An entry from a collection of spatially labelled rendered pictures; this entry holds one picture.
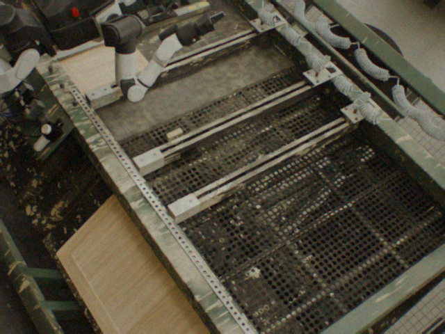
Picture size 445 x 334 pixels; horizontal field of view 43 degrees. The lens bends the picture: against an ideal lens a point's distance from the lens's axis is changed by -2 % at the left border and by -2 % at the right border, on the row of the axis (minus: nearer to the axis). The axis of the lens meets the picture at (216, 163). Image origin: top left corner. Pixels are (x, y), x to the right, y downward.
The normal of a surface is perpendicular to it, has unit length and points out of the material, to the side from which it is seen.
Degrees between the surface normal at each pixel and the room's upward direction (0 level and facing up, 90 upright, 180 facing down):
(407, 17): 90
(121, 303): 90
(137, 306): 90
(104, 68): 51
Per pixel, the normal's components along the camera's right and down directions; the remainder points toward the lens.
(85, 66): 0.11, -0.61
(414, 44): -0.51, -0.32
